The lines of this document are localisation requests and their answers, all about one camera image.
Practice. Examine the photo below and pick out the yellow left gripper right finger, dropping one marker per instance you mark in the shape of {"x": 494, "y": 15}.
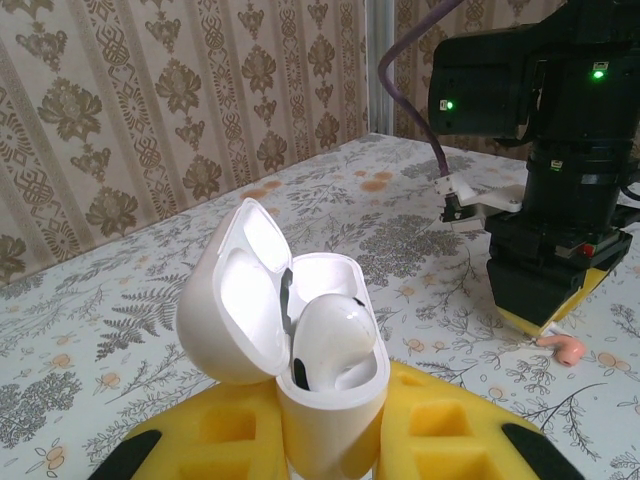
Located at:
{"x": 450, "y": 440}

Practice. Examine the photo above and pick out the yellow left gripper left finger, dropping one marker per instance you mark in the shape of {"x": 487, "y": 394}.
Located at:
{"x": 225, "y": 440}

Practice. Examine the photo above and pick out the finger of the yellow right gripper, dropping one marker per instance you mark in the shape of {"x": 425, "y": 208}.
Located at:
{"x": 592, "y": 292}
{"x": 535, "y": 295}

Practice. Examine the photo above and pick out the white earbud charging case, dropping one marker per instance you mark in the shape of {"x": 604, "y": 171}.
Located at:
{"x": 325, "y": 425}

